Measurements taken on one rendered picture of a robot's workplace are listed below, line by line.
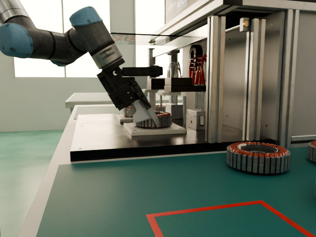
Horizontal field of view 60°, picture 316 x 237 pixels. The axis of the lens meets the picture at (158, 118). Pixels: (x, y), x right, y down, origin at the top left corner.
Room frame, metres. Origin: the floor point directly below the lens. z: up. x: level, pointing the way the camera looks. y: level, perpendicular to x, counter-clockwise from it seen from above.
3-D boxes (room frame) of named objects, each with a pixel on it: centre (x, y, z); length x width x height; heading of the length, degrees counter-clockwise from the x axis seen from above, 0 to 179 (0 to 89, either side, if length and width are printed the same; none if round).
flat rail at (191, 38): (0.93, -0.05, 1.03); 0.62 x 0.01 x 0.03; 15
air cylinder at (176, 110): (1.06, -0.06, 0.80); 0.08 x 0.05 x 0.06; 15
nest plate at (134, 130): (0.79, 0.02, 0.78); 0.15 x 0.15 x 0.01; 15
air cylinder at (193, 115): (0.82, -0.12, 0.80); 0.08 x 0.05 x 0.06; 15
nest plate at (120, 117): (1.02, 0.08, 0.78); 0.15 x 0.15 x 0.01; 15
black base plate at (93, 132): (0.91, 0.03, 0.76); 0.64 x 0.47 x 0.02; 15
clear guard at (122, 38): (1.04, 0.08, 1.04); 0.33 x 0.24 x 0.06; 105
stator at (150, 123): (0.79, 0.02, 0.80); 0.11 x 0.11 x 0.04
